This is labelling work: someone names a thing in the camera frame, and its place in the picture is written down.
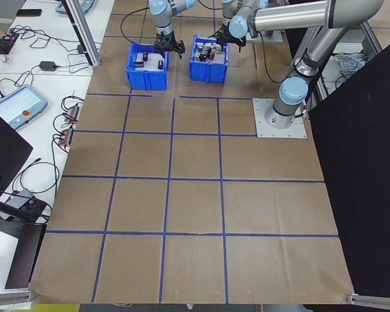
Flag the blue bin with buttons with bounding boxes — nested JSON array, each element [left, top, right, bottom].
[[188, 34, 231, 84]]

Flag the blue bin with capacitors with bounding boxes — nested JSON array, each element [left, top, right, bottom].
[[125, 42, 170, 91]]

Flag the white foam liner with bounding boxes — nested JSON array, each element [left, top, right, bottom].
[[133, 51, 166, 72]]

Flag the teal teach pendant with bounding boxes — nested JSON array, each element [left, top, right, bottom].
[[54, 0, 96, 16], [0, 83, 49, 130]]

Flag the black orange usb adapter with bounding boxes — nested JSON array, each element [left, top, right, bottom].
[[62, 103, 83, 124], [58, 127, 75, 150]]

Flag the crumpled clear plastic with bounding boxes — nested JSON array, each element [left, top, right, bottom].
[[331, 52, 370, 77]]

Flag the black circuit board device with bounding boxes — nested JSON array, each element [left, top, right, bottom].
[[0, 27, 20, 55]]

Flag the black monitor panel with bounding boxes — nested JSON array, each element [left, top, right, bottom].
[[0, 106, 33, 196]]

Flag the black flat stand plate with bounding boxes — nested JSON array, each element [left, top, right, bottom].
[[5, 224, 48, 290]]

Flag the aluminium table edge profile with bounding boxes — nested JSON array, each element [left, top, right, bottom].
[[0, 290, 36, 307], [346, 291, 390, 306]]

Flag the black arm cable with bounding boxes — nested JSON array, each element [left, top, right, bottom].
[[120, 8, 157, 46], [258, 31, 284, 85]]

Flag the white square base plate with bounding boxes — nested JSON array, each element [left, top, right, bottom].
[[252, 97, 308, 139], [245, 29, 284, 43]]

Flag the aluminium post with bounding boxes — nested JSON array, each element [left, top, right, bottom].
[[60, 0, 102, 68]]

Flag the aluminium frame bars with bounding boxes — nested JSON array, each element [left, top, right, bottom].
[[311, 21, 385, 101]]

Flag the black frame cover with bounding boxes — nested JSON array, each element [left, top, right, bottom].
[[307, 38, 390, 300]]

